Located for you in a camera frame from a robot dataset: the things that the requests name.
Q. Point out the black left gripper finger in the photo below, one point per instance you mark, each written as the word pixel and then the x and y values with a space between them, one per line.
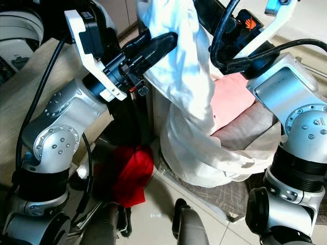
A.
pixel 138 42
pixel 158 51

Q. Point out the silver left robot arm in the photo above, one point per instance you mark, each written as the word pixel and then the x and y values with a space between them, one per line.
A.
pixel 53 138

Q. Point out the red cloth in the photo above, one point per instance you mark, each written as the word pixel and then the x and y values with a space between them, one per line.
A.
pixel 133 173

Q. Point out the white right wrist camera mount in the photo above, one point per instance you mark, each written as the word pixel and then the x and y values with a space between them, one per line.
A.
pixel 276 23

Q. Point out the white washing machine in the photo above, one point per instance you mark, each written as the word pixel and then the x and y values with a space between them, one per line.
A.
pixel 18 46

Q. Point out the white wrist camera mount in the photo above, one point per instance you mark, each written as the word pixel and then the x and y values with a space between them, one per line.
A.
pixel 276 23
pixel 79 38

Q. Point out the pink garment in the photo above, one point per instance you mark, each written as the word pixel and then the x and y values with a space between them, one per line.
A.
pixel 230 94

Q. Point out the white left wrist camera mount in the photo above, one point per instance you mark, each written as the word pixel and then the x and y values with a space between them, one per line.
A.
pixel 79 38

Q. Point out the white garment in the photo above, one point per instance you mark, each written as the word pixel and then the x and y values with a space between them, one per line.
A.
pixel 184 102

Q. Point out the grey woven laundry basket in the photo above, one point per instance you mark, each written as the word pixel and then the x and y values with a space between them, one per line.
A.
pixel 225 199

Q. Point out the silver metal post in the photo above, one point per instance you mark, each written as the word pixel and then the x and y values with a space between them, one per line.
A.
pixel 151 120

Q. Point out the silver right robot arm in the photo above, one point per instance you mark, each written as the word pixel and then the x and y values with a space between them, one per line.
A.
pixel 296 127

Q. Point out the grey left robot leg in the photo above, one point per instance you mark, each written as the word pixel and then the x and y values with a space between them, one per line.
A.
pixel 102 227

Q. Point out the beige garment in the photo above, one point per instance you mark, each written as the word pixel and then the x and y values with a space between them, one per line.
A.
pixel 248 127

